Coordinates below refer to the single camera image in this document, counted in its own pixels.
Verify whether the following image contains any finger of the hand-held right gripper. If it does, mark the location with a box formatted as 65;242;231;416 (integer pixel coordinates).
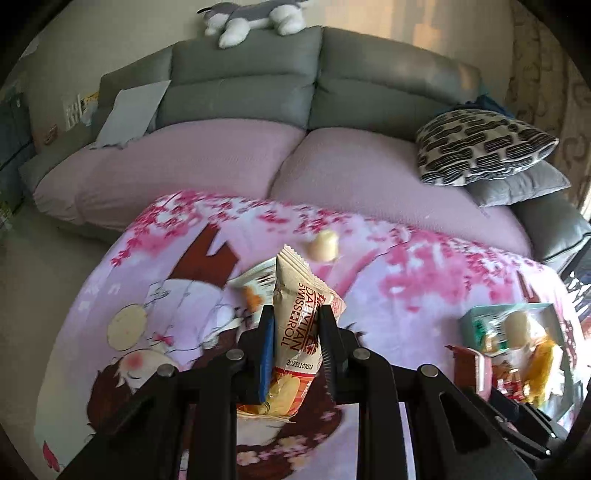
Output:
482;385;571;460

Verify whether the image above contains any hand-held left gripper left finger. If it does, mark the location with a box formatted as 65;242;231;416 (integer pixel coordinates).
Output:
58;305;275;480

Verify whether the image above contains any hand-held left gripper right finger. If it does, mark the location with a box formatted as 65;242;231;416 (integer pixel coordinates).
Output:
318;305;539;480

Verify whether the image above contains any orange cream cake roll packet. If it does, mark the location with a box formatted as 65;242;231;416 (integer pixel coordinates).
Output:
238;244;347;421

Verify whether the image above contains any yellow snack packet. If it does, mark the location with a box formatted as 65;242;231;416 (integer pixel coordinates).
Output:
526;337;555;407

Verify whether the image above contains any narrow red snack packet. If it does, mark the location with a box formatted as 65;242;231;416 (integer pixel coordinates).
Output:
450;345;492;400

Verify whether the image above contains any green snack packet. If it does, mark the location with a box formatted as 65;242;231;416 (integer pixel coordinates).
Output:
475;320;502;352

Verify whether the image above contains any teal shallow cardboard box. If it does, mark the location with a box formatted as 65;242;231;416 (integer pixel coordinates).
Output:
459;302;578;425

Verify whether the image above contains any white snack packet orange print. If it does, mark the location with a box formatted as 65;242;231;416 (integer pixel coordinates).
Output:
226;258;278;333

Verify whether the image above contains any printed cartoon blanket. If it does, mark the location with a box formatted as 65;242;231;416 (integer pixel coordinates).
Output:
34;190;583;480

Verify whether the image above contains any small white bun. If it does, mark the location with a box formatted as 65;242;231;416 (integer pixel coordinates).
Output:
307;230;341;263

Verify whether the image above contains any pink sofa cover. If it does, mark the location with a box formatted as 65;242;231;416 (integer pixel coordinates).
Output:
32;121;536;259

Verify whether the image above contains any grey pillow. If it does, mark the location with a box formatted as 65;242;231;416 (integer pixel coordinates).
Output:
466;159;572;208

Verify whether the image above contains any black white patterned pillow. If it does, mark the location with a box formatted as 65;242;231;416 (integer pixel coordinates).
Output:
416;109;560;186

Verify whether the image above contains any light grey cushion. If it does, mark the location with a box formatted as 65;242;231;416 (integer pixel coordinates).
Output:
90;79;172;149

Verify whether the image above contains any blue cloth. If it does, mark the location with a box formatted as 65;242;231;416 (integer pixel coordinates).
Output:
466;95;515;118

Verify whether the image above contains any grey sofa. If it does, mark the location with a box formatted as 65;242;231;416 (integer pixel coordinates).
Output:
18;25;591;278

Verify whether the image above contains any grey white plush toy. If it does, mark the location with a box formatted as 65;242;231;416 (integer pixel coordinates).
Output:
198;0;308;49

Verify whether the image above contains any beige patterned curtain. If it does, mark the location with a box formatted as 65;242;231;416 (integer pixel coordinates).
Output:
505;0;591;217

